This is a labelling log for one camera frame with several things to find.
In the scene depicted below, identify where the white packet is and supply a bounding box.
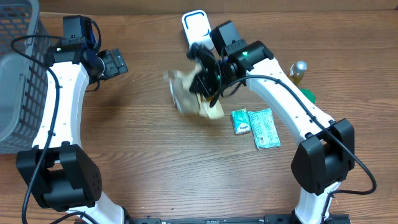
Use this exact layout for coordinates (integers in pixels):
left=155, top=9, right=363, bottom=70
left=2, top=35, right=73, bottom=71
left=164, top=63, right=224, bottom=119

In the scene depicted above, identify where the teal tissue packet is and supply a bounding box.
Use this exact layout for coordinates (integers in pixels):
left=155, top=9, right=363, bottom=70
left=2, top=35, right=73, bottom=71
left=231, top=108, right=251, bottom=134

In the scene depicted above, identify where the teal white box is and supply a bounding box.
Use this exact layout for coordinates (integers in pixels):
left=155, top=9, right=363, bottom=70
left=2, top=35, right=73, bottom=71
left=248, top=108, right=280, bottom=150

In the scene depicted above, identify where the yellow oil bottle silver cap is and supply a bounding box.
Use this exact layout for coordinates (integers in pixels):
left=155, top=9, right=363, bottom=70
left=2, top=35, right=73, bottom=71
left=289, top=60, right=308, bottom=85

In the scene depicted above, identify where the green lid jar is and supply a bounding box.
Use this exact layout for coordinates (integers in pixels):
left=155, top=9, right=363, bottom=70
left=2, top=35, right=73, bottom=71
left=300, top=88, right=316, bottom=104

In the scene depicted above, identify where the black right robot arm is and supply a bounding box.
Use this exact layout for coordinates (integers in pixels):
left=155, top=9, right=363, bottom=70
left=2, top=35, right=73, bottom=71
left=180, top=20, right=354, bottom=223

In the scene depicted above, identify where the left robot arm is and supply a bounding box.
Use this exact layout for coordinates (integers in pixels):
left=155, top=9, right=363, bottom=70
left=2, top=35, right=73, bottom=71
left=16, top=15, right=131, bottom=223

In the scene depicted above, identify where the white barcode scanner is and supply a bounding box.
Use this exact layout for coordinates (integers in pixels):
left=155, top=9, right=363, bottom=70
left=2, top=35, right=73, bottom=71
left=181, top=9, right=214, bottom=50

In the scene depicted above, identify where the grey plastic mesh basket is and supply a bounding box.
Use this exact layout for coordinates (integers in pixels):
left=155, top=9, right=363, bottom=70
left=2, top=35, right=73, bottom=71
left=1, top=0, right=53, bottom=154

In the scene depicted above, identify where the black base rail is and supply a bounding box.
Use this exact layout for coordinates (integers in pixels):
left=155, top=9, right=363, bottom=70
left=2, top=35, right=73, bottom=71
left=74, top=213, right=351, bottom=224

